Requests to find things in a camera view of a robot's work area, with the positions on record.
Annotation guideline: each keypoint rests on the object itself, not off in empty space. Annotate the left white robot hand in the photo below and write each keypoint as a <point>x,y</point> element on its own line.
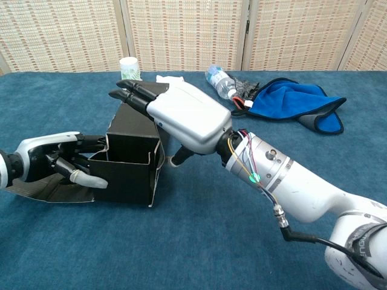
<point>45,142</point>

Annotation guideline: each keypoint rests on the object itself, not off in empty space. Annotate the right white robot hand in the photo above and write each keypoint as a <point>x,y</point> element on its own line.
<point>190,117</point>

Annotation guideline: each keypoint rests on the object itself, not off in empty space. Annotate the black cardboard box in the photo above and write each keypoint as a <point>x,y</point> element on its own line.
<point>127,181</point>

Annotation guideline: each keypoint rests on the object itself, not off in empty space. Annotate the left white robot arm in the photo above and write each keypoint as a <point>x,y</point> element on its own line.
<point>4,172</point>

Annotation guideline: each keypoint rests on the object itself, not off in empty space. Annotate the blue carpeted table surface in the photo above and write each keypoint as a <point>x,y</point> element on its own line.
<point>181,247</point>

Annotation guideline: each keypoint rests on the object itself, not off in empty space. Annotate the white tissue packet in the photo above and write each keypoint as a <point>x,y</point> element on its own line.
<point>172,79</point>

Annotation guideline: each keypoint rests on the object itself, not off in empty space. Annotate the clear plastic water bottle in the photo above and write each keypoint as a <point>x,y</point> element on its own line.
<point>222,81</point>

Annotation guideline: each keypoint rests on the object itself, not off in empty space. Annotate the grey knit work gloves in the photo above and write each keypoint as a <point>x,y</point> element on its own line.
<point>245,87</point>

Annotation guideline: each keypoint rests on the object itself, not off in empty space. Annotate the white paper cup green print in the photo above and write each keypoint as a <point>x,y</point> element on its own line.
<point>128,68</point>

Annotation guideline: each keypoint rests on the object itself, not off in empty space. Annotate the beige woven folding screen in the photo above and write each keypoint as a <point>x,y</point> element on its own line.
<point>181,30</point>

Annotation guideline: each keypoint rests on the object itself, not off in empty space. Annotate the blue microfibre cloth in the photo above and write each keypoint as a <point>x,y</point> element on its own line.
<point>287,99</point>

